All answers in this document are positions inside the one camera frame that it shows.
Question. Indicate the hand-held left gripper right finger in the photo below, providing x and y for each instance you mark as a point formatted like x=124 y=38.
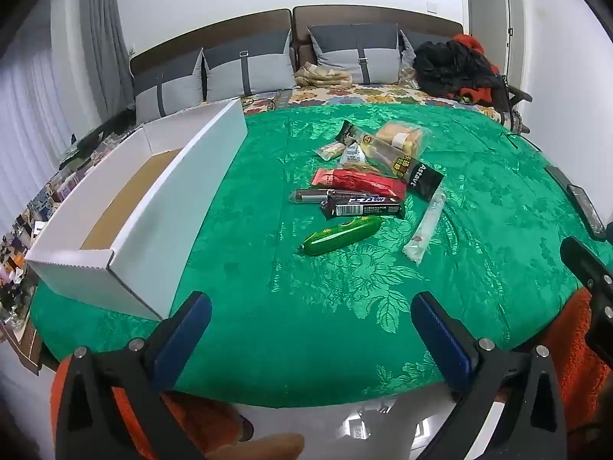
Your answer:
x=443 y=340

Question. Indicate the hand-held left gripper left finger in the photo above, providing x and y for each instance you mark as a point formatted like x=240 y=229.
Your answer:
x=184 y=340

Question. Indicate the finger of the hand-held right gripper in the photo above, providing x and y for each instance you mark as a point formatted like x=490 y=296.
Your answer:
x=586 y=263

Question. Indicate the white cardboard box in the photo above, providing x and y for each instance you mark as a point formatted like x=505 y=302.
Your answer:
x=158 y=230

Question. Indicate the white long stick packet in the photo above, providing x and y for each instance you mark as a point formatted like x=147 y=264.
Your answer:
x=426 y=225

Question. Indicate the green sausage packet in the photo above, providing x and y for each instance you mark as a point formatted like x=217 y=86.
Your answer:
x=335 y=237

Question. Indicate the black chocolate bar packet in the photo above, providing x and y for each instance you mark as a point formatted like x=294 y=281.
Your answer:
x=364 y=208

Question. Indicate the long clear black-ended packet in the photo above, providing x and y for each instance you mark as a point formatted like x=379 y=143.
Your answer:
x=421 y=179

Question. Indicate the red snack packet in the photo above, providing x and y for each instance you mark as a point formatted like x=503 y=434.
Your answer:
x=359 y=182

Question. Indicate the dark silver bar packet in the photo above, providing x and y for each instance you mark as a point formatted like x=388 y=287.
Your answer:
x=309 y=196

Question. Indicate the small white snack packet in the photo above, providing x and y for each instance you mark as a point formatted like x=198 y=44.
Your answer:
x=353 y=155

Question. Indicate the bread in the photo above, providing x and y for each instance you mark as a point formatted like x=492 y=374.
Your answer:
x=402 y=136

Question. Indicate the clear biscuit packet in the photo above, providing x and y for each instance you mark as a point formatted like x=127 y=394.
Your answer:
x=330 y=150

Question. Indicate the person's right leg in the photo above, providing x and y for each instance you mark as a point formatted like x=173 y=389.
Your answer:
x=570 y=326

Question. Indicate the person's leg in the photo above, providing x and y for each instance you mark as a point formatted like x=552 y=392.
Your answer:
x=191 y=417
x=570 y=326

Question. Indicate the black remote control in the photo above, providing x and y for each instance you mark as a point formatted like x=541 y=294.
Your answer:
x=586 y=211

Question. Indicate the person's left leg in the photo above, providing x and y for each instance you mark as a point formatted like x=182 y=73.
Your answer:
x=191 y=417

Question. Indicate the person's tan slipper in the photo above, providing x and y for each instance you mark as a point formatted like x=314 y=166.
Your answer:
x=263 y=448

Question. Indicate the dark chair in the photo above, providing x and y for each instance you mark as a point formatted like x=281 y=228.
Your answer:
x=515 y=100

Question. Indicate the pile of assorted clutter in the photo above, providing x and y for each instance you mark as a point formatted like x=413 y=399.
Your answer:
x=28 y=215

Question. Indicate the orange garment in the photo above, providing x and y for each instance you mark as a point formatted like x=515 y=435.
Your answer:
x=479 y=93

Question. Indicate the dark bedside bench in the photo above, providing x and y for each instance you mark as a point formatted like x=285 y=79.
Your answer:
x=91 y=141

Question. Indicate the black jacket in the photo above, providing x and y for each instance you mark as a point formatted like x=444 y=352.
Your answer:
x=455 y=67

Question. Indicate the grey two-tone pillow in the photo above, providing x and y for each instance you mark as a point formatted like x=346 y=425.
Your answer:
x=354 y=52
x=249 y=64
x=163 y=86
x=409 y=50

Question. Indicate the floral bed sheet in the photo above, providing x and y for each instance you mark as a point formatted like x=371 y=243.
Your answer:
x=364 y=93

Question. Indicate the clear plastic bag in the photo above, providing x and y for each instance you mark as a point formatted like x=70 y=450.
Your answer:
x=407 y=76

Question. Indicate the white door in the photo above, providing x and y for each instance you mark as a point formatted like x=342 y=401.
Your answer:
x=488 y=14

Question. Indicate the beige checked cloth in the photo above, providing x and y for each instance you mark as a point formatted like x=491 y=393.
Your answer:
x=321 y=76

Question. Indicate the grey curtain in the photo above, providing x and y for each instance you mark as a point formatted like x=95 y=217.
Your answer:
x=103 y=33

